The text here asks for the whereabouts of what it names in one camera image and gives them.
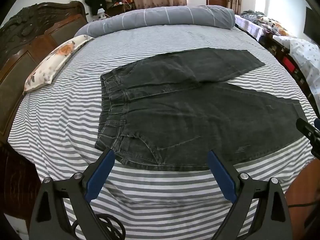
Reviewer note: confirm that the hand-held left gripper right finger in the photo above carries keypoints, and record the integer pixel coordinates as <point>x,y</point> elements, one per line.
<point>222,177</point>

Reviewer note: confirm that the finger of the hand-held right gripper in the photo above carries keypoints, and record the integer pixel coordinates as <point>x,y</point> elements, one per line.
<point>306,128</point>

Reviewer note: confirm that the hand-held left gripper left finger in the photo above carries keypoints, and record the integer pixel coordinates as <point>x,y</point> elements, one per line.
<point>100,173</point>

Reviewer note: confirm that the dark grey denim pants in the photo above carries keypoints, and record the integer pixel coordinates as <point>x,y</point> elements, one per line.
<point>175,120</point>

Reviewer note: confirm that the grey white striped bedsheet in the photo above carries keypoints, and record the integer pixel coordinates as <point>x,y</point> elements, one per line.
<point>75,130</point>

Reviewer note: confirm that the wooden bed footboard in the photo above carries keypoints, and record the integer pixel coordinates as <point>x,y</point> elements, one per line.
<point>302,185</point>

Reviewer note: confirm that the white dotted blanket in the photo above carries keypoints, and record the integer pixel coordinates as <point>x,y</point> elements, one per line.
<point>305,52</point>

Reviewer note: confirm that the black flat screen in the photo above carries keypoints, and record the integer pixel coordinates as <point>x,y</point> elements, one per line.
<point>312,25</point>

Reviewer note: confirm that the floral cloth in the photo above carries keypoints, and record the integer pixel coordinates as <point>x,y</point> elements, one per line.
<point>275,25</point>

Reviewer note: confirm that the floral print pillow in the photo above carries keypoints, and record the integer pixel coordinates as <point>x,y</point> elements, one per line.
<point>55,57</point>

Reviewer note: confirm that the pile of dark clothes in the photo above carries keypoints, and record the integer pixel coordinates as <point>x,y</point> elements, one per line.
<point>251,15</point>

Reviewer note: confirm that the carved wooden headboard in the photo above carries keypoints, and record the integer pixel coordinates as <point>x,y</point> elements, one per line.
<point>25,55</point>

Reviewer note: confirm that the small white object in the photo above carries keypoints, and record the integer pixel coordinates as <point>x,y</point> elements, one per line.
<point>100,13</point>

